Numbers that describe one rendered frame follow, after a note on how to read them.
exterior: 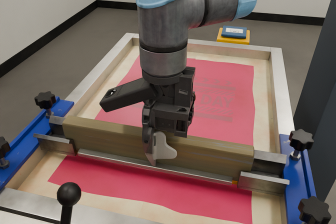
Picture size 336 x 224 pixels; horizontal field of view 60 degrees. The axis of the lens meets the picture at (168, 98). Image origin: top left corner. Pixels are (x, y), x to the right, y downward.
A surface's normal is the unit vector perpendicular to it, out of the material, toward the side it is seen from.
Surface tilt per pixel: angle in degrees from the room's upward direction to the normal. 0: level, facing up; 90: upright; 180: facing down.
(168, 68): 90
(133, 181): 0
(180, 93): 90
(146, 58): 90
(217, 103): 0
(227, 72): 0
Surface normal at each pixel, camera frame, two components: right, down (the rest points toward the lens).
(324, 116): 0.04, 0.57
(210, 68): 0.00, -0.82
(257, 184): -0.24, 0.56
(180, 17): 0.53, 0.52
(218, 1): 0.48, 0.29
